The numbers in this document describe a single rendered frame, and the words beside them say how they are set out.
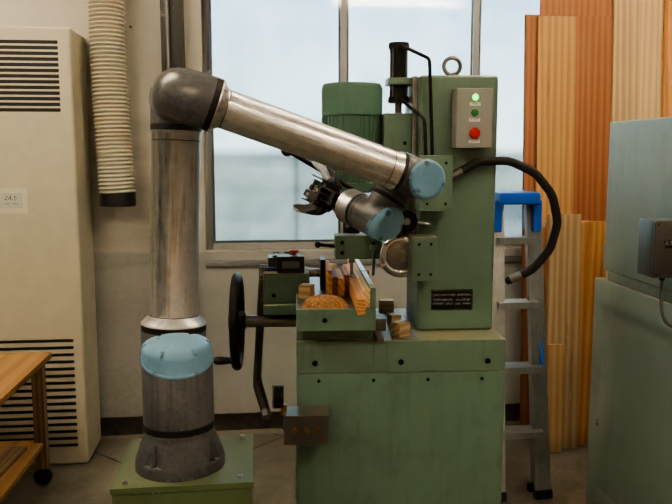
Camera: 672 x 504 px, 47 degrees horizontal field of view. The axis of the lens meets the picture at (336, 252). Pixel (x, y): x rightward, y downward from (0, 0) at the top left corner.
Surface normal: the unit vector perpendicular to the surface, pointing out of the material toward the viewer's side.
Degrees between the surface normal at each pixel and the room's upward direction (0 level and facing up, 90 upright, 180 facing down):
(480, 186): 90
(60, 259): 90
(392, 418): 90
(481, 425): 90
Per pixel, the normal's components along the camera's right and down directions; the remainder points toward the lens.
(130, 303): 0.10, 0.13
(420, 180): 0.33, 0.14
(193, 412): 0.55, 0.10
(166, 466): -0.08, -0.22
